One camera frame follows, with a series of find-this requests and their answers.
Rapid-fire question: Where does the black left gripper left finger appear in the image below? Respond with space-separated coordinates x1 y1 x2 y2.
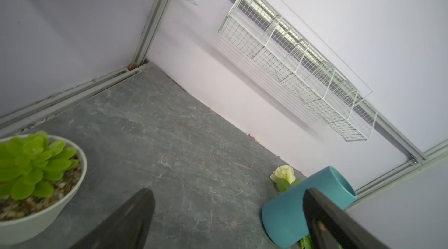
72 188 156 249

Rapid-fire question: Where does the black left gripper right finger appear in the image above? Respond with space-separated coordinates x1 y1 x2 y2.
303 188 387 249

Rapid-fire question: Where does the teal cylinder vase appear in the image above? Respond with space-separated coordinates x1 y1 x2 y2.
261 166 357 249

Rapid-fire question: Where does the cream yellow rose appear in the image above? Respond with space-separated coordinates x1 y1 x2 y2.
270 165 301 192

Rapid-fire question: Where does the white pot green succulent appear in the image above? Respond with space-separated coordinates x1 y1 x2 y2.
1 131 88 245

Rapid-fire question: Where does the long white wire basket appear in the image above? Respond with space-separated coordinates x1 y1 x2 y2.
219 0 378 142

